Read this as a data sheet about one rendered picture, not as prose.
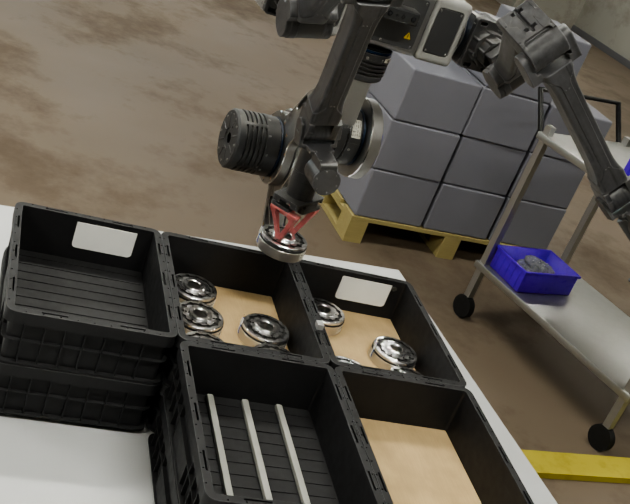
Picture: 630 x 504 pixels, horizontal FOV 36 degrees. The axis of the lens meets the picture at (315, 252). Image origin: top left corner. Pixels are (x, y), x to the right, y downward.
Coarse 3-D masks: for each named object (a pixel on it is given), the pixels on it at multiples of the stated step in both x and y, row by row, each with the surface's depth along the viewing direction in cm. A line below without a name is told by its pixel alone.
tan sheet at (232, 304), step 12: (216, 288) 215; (216, 300) 210; (228, 300) 212; (240, 300) 214; (252, 300) 216; (264, 300) 218; (228, 312) 208; (240, 312) 210; (252, 312) 211; (264, 312) 213; (276, 312) 215; (228, 324) 204; (228, 336) 200
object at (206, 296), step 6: (180, 276) 208; (186, 276) 209; (192, 276) 209; (198, 276) 210; (180, 282) 205; (204, 282) 209; (210, 282) 210; (180, 288) 203; (210, 288) 208; (180, 294) 202; (186, 294) 202; (192, 294) 203; (198, 294) 204; (204, 294) 204; (210, 294) 206; (216, 294) 206; (192, 300) 202; (198, 300) 202; (204, 300) 203; (210, 300) 204
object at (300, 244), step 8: (272, 224) 208; (264, 232) 203; (272, 232) 204; (272, 240) 202; (280, 240) 202; (296, 240) 205; (304, 240) 206; (280, 248) 200; (288, 248) 200; (296, 248) 202; (304, 248) 203
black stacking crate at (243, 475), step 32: (192, 352) 174; (224, 384) 180; (256, 384) 181; (288, 384) 183; (320, 384) 184; (224, 416) 176; (256, 416) 180; (288, 416) 183; (320, 416) 181; (224, 448) 168; (320, 448) 178; (352, 448) 166; (192, 480) 152; (256, 480) 164; (288, 480) 167; (320, 480) 170; (352, 480) 163
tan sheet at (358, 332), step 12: (348, 312) 226; (348, 324) 222; (360, 324) 223; (372, 324) 225; (384, 324) 228; (336, 336) 215; (348, 336) 217; (360, 336) 219; (372, 336) 221; (396, 336) 224; (336, 348) 210; (348, 348) 212; (360, 348) 214; (360, 360) 210
